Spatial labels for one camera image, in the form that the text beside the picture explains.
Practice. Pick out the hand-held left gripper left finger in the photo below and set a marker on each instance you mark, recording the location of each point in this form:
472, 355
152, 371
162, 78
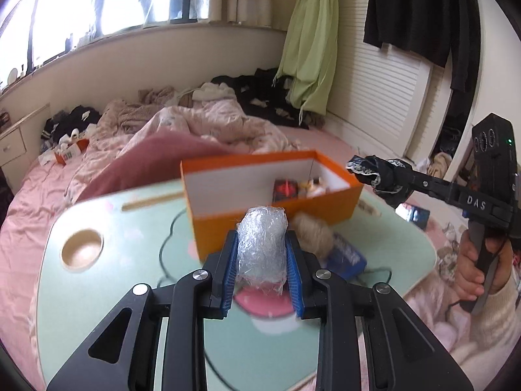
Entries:
230, 281

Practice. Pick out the black lace pouch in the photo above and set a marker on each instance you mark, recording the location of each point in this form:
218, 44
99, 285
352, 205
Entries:
386, 179

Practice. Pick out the lit screen tablet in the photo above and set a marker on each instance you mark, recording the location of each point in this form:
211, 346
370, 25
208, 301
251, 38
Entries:
415, 216

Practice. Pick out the black clothes pile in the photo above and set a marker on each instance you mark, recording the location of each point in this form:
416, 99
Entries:
260, 93

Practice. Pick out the person's right forearm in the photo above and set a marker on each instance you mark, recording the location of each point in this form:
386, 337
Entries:
500, 317

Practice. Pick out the orange cardboard box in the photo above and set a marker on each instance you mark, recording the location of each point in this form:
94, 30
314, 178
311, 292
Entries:
207, 232

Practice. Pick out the green cartoon desktop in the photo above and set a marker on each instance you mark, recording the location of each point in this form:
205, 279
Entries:
122, 285

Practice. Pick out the small orange white toy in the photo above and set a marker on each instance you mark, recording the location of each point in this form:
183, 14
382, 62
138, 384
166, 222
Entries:
313, 187

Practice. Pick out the person's right hand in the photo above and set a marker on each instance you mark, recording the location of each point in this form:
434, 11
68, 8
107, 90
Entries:
468, 269

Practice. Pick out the white cloth heap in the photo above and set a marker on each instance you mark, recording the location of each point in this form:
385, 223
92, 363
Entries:
211, 91

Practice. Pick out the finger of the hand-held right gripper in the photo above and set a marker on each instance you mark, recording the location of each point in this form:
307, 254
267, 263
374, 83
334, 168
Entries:
431, 185

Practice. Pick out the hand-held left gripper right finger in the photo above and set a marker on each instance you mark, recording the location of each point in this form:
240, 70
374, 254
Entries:
294, 277

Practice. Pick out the beige furry ball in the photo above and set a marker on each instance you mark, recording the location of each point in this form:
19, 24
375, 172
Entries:
313, 232

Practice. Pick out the blue case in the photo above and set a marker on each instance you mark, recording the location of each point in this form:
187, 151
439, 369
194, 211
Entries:
346, 254

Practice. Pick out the small orange white carton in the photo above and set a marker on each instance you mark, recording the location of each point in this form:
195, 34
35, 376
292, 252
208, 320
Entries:
71, 152

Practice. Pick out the red toy car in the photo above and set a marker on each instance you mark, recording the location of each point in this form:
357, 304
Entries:
287, 189

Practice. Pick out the white louvred door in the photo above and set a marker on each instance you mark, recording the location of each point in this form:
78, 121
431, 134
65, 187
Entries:
382, 97

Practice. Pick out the white nightstand with drawers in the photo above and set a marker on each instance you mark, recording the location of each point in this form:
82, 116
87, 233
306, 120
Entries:
12, 146

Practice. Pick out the pink bed sheet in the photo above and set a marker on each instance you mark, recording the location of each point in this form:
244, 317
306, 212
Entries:
32, 220

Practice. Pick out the pink floral quilt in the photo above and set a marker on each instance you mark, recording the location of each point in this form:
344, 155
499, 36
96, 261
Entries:
203, 126

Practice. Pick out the dark pink blanket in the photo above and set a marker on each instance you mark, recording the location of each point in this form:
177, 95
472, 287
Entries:
154, 159

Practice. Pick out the light green hanging garment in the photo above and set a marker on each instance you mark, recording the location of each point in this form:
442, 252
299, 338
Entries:
309, 40

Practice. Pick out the black hanging garment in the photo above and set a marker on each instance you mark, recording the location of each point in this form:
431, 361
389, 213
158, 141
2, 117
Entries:
415, 8

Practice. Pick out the black white striped clothes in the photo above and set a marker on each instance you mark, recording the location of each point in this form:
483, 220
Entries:
77, 118

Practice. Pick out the window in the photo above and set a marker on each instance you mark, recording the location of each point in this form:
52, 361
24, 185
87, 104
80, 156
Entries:
81, 8

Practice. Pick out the bubble item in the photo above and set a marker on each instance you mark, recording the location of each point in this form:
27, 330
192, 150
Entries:
262, 248

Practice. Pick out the beige cloth heap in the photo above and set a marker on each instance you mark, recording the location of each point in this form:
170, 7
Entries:
439, 165

